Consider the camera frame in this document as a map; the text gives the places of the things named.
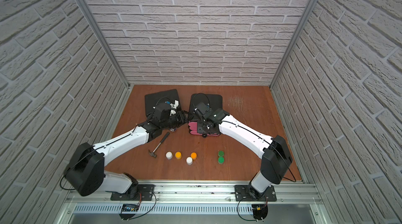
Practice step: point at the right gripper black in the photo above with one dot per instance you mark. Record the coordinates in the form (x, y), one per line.
(199, 128)

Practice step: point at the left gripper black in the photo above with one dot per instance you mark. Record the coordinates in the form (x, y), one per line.
(181, 118)

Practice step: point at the black pink drawer cabinet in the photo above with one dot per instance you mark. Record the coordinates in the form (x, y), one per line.
(213, 102)

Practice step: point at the orange paint can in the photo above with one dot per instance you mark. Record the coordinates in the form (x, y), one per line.
(193, 155)

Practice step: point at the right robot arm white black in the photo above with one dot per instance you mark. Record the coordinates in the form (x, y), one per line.
(274, 152)

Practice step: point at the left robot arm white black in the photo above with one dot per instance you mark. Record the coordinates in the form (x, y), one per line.
(86, 170)

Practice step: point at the white paint can right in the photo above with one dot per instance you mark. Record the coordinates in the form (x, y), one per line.
(189, 160)

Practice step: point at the white paint can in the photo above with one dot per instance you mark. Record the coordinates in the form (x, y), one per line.
(169, 155)
(189, 160)

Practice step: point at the yellow paint can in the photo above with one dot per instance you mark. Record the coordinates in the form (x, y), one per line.
(178, 155)

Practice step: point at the white paint can left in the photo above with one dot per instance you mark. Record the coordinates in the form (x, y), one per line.
(169, 155)

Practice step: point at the white plastic water tap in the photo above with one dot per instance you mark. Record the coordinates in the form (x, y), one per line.
(174, 105)

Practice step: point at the black plastic tool case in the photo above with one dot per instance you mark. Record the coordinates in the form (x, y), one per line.
(152, 100)

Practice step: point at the right small connector board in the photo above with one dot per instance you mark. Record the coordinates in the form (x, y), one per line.
(259, 211)

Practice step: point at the left small circuit board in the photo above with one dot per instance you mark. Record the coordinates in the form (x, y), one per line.
(128, 211)

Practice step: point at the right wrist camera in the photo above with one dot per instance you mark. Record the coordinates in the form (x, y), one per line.
(202, 108)

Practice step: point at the hammer with black handle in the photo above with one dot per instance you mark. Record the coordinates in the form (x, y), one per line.
(153, 153)

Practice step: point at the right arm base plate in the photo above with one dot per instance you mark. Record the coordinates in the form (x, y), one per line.
(247, 192)

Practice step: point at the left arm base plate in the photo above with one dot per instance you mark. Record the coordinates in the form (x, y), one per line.
(138, 192)

